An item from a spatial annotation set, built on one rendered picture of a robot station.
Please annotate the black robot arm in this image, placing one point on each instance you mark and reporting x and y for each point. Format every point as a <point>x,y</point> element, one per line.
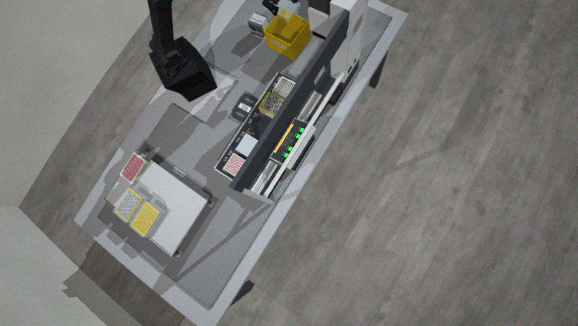
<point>166,52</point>

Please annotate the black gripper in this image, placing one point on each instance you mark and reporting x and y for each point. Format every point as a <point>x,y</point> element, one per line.
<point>271,6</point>

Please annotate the white well plate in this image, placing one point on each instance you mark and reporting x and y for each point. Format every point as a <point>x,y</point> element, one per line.
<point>246,145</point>

